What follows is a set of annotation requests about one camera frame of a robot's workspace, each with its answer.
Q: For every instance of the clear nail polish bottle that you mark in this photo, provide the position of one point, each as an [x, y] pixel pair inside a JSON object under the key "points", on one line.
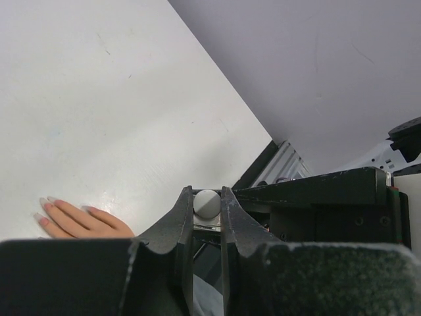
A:
{"points": [[206, 211]]}

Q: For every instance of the grey sleeved forearm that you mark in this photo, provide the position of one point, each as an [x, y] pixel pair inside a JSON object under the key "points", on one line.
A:
{"points": [[207, 279]]}

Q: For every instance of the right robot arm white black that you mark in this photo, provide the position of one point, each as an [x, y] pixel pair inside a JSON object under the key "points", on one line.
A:
{"points": [[398, 155]]}

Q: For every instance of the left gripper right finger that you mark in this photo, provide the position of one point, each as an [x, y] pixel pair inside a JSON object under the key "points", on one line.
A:
{"points": [[265, 276]]}

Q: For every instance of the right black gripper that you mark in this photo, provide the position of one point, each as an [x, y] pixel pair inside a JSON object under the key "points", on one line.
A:
{"points": [[362, 217]]}

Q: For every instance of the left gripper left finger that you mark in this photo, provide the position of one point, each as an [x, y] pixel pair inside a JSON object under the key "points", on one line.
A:
{"points": [[151, 274]]}

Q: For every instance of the person hand long nails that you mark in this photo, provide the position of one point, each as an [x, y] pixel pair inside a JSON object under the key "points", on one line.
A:
{"points": [[62, 220]]}

